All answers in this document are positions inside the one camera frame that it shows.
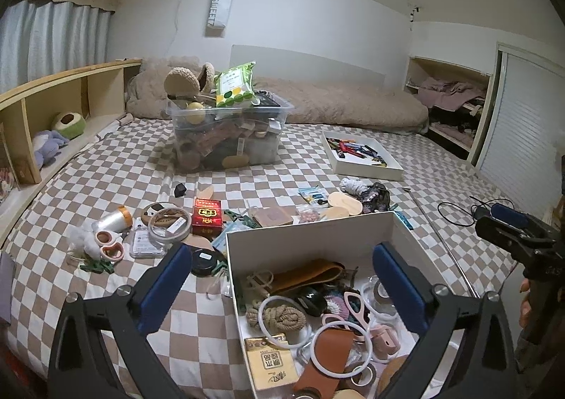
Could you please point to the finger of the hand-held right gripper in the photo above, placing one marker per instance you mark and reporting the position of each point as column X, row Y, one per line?
column 499, row 229
column 510, row 213

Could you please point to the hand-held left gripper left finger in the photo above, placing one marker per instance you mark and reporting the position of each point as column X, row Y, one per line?
column 165, row 288

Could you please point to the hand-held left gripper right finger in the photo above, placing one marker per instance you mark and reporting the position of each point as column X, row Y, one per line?
column 399, row 288

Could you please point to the black round pouch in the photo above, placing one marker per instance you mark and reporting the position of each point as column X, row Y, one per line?
column 311, row 299

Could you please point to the brown leather piece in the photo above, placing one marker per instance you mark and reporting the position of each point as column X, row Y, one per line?
column 329, row 350
column 304, row 275

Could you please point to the white cardboard box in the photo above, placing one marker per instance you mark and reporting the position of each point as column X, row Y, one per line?
column 309, row 235

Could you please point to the clear round container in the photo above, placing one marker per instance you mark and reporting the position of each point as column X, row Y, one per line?
column 159, row 231

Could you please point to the person's right hand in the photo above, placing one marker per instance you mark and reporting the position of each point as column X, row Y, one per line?
column 525, row 313

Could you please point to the black charger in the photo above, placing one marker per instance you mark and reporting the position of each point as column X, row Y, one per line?
column 479, row 211

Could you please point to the black round compact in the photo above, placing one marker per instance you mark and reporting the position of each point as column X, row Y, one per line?
column 204, row 262

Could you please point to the clear square case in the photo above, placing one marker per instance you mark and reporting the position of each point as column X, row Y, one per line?
column 143, row 246

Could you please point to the large pink scissors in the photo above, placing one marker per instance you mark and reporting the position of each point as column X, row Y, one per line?
column 353, row 310

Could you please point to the pile of dark hair clips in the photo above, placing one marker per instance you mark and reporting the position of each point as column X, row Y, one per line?
column 348, row 277

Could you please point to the metal rod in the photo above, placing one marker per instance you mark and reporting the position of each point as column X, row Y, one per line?
column 437, row 240

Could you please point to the pink blue crochet coaster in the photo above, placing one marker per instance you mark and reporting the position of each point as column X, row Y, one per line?
column 335, row 302

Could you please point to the blue plastic packet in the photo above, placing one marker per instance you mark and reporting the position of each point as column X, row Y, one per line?
column 402, row 220

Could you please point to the small pink scissors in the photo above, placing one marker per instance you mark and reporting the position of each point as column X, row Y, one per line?
column 110, row 246

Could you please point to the green plastic clip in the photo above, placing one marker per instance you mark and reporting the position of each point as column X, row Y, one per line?
column 97, row 266
column 236, row 216

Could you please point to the panda print cork coaster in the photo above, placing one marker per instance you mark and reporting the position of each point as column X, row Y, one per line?
column 152, row 209

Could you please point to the red printed box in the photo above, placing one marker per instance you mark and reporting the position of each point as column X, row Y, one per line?
column 206, row 216

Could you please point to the white slatted sliding door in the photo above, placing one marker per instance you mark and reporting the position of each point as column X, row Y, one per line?
column 521, row 129

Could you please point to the green bear cork coaster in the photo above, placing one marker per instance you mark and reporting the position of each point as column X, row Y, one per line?
column 390, row 374

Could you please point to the dark crochet scrunchie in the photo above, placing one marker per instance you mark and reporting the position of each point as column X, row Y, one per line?
column 377, row 198

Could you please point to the brown patterned tape roll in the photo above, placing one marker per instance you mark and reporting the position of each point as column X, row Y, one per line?
column 363, row 376

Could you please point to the white fluffy ball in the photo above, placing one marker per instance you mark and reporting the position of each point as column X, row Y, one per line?
column 84, row 240

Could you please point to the black plug adapter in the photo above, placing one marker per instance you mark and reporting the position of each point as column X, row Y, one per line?
column 179, row 190

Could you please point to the light wooden oval board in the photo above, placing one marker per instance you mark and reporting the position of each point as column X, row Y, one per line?
column 344, row 205

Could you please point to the closet shelf unit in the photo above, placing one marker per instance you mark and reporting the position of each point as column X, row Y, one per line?
column 479, row 116

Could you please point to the small wooden wedge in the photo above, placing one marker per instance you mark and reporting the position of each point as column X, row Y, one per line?
column 205, row 192

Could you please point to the white crochet piece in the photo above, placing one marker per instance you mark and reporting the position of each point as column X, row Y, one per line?
column 355, row 186

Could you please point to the bag of pink beads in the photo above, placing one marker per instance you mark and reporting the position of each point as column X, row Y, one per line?
column 307, row 213

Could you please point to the white shallow tray box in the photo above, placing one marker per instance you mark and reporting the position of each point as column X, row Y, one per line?
column 370, row 171

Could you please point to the blue card packet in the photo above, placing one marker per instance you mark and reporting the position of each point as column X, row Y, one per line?
column 313, row 196

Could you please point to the yellow printed packet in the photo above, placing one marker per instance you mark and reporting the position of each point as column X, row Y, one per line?
column 269, row 363

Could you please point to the brown square card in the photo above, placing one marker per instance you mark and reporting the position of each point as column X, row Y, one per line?
column 271, row 216

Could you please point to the pink clothes pile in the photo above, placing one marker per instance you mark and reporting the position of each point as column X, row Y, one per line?
column 446, row 92

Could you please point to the checkered bed sheet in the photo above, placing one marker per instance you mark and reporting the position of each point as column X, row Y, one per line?
column 265, row 187

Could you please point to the pile of colourful pens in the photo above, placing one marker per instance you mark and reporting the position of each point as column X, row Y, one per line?
column 357, row 149

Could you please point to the clear plastic storage bin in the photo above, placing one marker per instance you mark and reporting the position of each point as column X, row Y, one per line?
column 229, row 143

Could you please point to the yellow ball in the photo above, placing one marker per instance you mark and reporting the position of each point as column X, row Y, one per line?
column 194, row 113

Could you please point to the purple plush toy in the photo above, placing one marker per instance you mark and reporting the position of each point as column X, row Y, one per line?
column 48, row 147

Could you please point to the avocado plush toy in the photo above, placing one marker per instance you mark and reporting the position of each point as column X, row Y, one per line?
column 68, row 125

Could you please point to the wooden bedside shelf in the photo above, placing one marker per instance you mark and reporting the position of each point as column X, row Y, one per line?
column 26, row 134

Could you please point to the brown fuzzy slippers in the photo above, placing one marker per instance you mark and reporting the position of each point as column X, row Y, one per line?
column 183, row 81

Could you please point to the green wet wipes packet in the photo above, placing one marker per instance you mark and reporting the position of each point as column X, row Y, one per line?
column 236, row 88

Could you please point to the grey curtain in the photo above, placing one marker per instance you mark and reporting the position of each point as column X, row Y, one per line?
column 53, row 46

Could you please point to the hanging white sign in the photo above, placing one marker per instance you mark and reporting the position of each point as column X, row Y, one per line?
column 220, row 6

